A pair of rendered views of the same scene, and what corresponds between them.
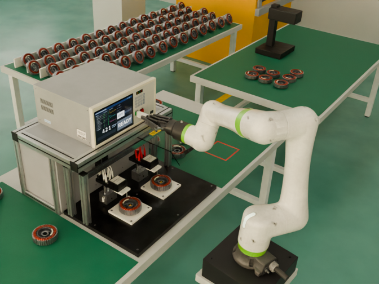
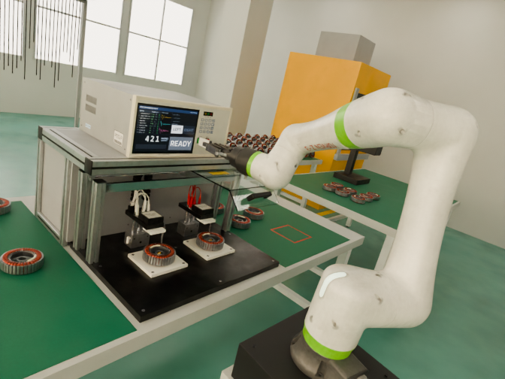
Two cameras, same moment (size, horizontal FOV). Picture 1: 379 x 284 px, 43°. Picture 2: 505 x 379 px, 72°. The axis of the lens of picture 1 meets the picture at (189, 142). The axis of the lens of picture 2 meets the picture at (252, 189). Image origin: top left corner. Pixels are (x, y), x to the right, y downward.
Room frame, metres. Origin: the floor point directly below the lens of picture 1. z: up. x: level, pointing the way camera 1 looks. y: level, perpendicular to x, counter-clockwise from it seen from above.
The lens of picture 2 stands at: (0.74, -0.09, 1.44)
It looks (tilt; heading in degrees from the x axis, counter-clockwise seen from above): 17 degrees down; 5
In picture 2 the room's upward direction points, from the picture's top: 13 degrees clockwise
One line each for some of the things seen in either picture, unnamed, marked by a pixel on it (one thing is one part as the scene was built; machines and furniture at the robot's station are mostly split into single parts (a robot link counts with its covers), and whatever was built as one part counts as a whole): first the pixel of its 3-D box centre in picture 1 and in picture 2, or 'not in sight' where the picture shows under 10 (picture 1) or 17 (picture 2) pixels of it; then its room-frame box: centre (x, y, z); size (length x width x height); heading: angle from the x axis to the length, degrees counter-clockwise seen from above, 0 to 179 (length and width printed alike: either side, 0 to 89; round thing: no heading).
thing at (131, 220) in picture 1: (129, 209); (158, 260); (1.81, 0.27, 0.78); 0.15 x 0.15 x 0.01; 56
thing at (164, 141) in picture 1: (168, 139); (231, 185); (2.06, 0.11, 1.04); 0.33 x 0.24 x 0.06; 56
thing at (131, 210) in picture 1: (129, 205); (158, 254); (1.81, 0.27, 0.80); 0.11 x 0.11 x 0.04
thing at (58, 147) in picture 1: (96, 123); (149, 148); (2.08, 0.47, 1.09); 0.68 x 0.44 x 0.05; 146
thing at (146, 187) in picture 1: (161, 186); (209, 246); (2.01, 0.14, 0.78); 0.15 x 0.15 x 0.01; 56
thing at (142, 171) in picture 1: (139, 173); (188, 226); (2.09, 0.26, 0.80); 0.08 x 0.05 x 0.06; 146
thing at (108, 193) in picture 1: (108, 194); (137, 237); (1.89, 0.39, 0.80); 0.08 x 0.05 x 0.06; 146
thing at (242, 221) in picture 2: not in sight; (239, 221); (2.36, 0.07, 0.77); 0.11 x 0.11 x 0.04
